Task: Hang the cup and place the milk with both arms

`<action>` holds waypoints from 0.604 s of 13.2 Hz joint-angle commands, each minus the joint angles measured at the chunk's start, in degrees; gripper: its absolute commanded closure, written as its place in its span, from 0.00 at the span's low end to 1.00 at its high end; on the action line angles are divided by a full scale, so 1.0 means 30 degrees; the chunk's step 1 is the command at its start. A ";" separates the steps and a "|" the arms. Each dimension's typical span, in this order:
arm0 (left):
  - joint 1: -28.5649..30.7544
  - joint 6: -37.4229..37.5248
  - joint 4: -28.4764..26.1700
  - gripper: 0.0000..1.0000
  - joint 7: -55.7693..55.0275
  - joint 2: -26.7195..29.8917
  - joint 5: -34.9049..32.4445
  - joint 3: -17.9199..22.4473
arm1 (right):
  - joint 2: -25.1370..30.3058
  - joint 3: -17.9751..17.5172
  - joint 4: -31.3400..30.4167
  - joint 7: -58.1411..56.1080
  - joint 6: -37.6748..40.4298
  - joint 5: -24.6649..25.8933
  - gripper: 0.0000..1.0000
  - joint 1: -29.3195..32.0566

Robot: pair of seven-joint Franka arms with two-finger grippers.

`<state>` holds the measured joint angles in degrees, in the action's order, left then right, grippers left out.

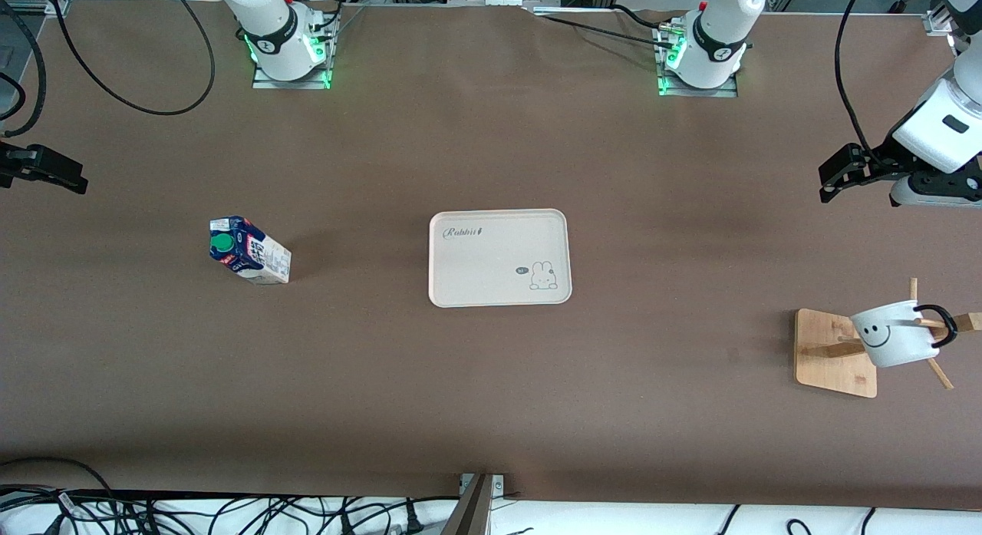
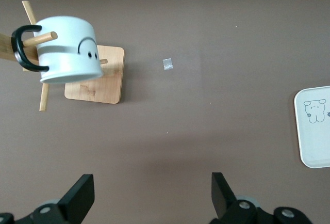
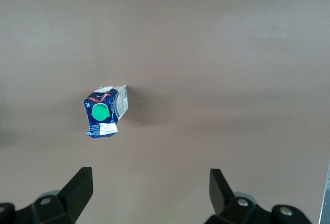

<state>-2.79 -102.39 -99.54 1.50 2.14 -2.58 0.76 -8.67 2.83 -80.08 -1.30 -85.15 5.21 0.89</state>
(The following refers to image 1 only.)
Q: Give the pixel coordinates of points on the metal camera stand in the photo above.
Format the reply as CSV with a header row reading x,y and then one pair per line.
x,y
472,512

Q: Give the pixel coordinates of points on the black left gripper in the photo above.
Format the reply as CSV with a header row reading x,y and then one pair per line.
x,y
879,160

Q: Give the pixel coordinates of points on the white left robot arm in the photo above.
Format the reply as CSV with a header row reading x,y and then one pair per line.
x,y
717,36

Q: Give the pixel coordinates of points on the beige rabbit print tray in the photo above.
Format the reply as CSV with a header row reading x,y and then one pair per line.
x,y
499,262

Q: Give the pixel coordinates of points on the blue white milk carton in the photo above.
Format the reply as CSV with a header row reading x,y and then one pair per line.
x,y
261,259

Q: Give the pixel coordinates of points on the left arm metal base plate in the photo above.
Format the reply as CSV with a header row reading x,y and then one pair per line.
x,y
725,93

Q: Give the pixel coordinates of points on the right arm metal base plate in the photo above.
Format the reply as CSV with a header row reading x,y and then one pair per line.
x,y
265,81

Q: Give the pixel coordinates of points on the wooden cup rack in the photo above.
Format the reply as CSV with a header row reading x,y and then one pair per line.
x,y
825,366

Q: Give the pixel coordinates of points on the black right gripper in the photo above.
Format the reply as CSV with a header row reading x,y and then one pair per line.
x,y
11,161

